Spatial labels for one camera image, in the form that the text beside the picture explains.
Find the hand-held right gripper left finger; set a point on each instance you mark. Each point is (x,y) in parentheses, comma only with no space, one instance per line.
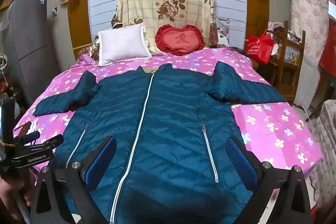
(103,158)

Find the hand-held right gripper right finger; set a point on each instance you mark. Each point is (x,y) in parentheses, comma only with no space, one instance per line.
(235,155)

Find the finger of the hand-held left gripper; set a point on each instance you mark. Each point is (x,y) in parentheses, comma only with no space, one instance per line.
(51,142)
(31,137)

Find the teal puffer jacket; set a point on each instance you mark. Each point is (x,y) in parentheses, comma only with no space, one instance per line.
(170,121)

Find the pile of assorted clothes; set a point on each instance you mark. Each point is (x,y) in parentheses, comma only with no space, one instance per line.
(275,27)

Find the person's left hand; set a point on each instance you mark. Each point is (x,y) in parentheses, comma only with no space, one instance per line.
(10,193)

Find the pink floral bed sheet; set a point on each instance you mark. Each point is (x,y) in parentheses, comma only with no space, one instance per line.
(275,129)

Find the pink lace furniture cover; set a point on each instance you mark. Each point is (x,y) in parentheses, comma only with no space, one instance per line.
(328,121)

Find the grey refrigerator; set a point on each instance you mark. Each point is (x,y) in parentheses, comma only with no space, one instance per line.
(29,37)

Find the wooden chair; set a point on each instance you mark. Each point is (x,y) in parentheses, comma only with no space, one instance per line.
(282,61)

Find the red shopping bag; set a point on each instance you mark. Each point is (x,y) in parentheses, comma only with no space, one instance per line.
(260,48)

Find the white pillow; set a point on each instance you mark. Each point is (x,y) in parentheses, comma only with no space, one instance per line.
(123,43)

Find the red heart-shaped pillow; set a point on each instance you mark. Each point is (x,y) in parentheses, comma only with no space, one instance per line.
(179,40)

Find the red hanging cloth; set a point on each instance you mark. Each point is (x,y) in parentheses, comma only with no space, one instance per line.
(328,48)

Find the pink floral lace cloth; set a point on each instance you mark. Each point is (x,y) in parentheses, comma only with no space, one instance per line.
(307,16)

